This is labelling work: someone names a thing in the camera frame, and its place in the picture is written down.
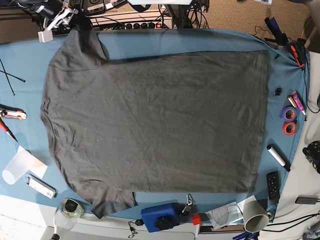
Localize small black clip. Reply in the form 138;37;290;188
274;87;282;97

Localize glass bottle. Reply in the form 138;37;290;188
51;198;83;240

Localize white rectangular device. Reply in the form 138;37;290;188
23;174;57;199

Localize orange black clamp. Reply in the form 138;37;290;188
290;41;306;68

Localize dark grey T-shirt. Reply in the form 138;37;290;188
40;29;269;218

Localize purple glue tube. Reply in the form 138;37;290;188
290;90;306;116

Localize red tape roll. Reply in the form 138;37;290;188
282;122;296;136

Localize red handled tool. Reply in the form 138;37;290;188
0;118;18;142

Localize orange white utility knife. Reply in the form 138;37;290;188
0;104;27;120

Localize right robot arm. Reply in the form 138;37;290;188
13;0;92;32

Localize blue black clamp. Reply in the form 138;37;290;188
264;17;289;46

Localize power strip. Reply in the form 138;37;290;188
111;22;170;30

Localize purple tape roll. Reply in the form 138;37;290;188
279;106;297;122

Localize white paper sheet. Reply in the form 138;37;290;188
17;146;48;179

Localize black remote control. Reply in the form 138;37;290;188
266;171;280;202

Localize silver carabiner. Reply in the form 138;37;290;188
186;194;193;206

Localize black zip tie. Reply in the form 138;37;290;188
0;59;26;96

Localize paper sheets with drawing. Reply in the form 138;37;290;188
205;195;257;230

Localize blue box with black knob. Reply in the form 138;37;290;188
140;203;181;233

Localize red cube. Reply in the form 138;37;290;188
191;213;202;226

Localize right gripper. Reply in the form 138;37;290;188
34;2;92;31

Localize small battery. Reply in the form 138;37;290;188
287;95;297;109

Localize black dotted object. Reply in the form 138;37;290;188
302;140;320;174

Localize translucent plastic cup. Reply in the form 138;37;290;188
2;150;35;185

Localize grey-green mug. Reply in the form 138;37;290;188
243;201;269;233

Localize blue table cloth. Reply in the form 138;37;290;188
0;27;311;222

